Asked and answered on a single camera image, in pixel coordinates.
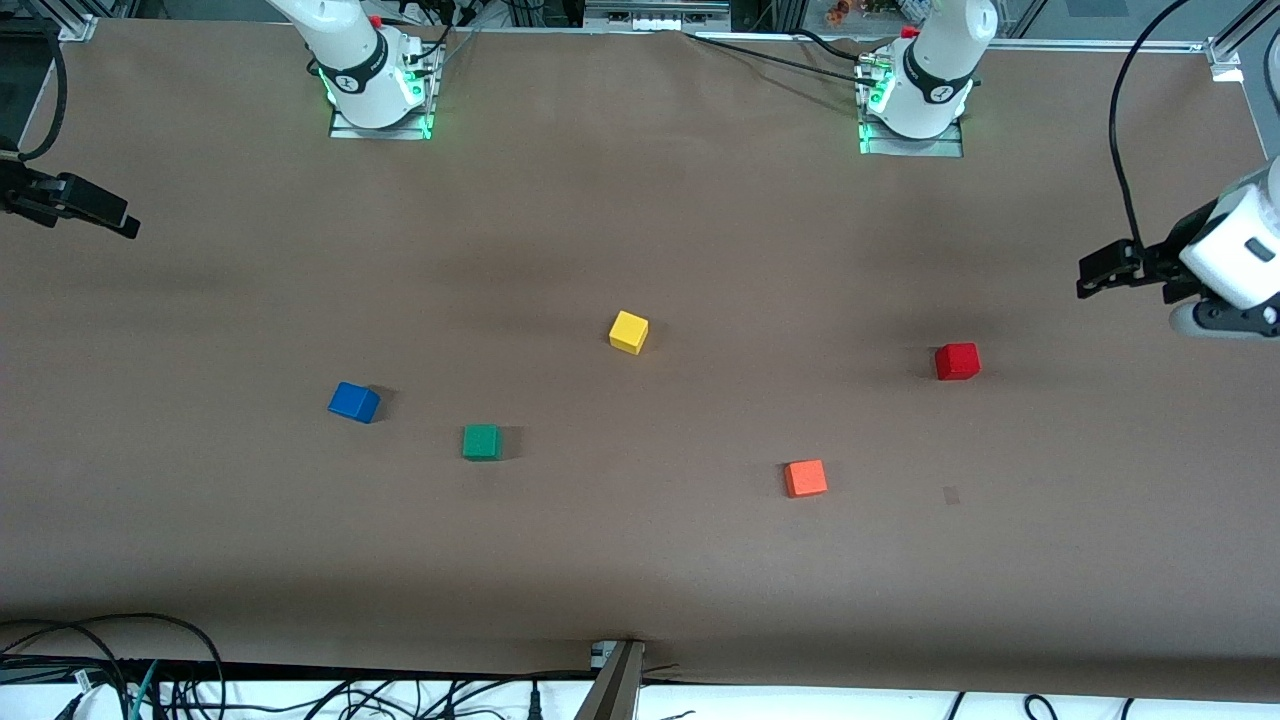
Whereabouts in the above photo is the red cube block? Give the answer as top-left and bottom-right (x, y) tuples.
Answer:
(934, 342), (982, 382)

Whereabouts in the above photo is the blue cube block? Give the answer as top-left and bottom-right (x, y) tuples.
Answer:
(327, 381), (382, 425)

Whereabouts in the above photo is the yellow cube block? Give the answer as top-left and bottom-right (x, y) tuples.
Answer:
(608, 310), (650, 356)

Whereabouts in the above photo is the grey power strip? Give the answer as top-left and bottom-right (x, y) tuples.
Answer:
(584, 0), (733, 32)

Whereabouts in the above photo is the aluminium profile bar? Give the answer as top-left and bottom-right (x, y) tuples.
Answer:
(574, 639), (647, 720)

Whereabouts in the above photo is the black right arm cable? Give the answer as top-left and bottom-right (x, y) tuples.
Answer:
(18, 28), (68, 163)

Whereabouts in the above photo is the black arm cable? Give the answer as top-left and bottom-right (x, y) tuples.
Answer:
(18, 28), (68, 163)
(1107, 0), (1196, 253)

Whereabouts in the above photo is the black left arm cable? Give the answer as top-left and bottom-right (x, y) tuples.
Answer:
(1107, 0), (1196, 253)

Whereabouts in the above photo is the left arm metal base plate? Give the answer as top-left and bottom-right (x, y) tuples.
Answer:
(857, 55), (966, 159)

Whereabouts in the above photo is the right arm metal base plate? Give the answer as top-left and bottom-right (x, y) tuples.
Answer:
(328, 45), (442, 141)

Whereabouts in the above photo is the black base power cable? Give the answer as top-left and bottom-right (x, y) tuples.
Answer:
(686, 30), (881, 85)

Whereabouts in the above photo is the black looping floor cable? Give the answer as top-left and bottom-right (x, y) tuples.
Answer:
(0, 612), (227, 720)

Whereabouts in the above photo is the teal cable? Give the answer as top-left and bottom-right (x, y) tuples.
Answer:
(127, 659), (162, 720)

